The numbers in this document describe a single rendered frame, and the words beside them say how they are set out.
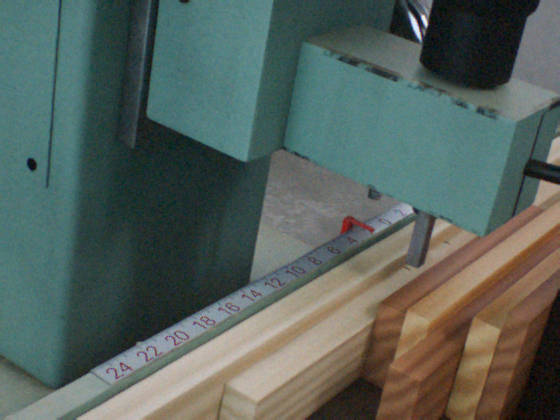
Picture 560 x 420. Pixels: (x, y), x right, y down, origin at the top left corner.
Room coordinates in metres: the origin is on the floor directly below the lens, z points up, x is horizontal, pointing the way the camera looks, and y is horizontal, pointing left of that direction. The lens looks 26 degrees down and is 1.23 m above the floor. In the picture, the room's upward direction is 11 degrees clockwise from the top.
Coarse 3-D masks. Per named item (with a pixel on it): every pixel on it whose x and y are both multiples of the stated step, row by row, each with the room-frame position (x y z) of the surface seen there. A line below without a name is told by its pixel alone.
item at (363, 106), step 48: (336, 48) 0.55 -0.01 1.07; (384, 48) 0.57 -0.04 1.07; (336, 96) 0.54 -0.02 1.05; (384, 96) 0.53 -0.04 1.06; (432, 96) 0.51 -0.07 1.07; (480, 96) 0.52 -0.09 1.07; (528, 96) 0.53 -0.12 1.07; (288, 144) 0.56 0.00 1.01; (336, 144) 0.54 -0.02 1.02; (384, 144) 0.53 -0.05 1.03; (432, 144) 0.51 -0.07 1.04; (480, 144) 0.50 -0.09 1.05; (528, 144) 0.51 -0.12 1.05; (384, 192) 0.52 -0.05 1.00; (432, 192) 0.51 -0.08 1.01; (480, 192) 0.49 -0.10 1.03; (528, 192) 0.53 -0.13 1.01
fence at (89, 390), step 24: (408, 216) 0.60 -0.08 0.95; (336, 264) 0.52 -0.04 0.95; (288, 288) 0.48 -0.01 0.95; (240, 312) 0.45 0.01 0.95; (216, 336) 0.43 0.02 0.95; (168, 360) 0.40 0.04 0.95; (72, 384) 0.36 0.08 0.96; (96, 384) 0.36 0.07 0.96; (120, 384) 0.37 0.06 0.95; (48, 408) 0.34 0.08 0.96; (72, 408) 0.35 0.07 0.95
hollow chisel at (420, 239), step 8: (416, 216) 0.54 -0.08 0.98; (416, 224) 0.54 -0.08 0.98; (424, 224) 0.54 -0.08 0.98; (432, 224) 0.54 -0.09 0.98; (416, 232) 0.54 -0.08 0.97; (424, 232) 0.54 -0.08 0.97; (416, 240) 0.54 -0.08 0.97; (424, 240) 0.54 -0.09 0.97; (416, 248) 0.54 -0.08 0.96; (424, 248) 0.54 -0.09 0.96; (408, 256) 0.54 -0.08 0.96; (416, 256) 0.54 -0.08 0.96; (424, 256) 0.54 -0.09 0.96; (416, 264) 0.54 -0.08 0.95
